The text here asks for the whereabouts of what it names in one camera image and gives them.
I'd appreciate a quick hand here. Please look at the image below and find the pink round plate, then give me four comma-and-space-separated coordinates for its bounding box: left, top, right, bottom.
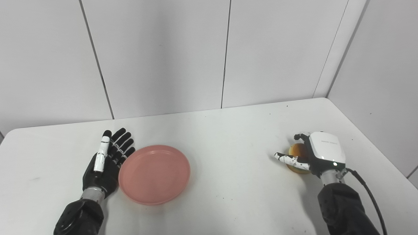
119, 145, 191, 206

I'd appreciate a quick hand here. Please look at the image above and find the toy hamburger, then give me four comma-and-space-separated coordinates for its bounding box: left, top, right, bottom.
286, 143, 311, 175

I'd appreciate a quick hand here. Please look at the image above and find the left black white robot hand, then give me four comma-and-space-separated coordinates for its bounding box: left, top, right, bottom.
82, 128, 136, 198

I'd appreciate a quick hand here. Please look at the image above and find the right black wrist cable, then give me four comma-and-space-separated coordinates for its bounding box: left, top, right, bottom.
340, 168, 388, 235

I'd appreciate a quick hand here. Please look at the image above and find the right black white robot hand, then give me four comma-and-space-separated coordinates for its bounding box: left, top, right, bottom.
274, 132, 346, 178

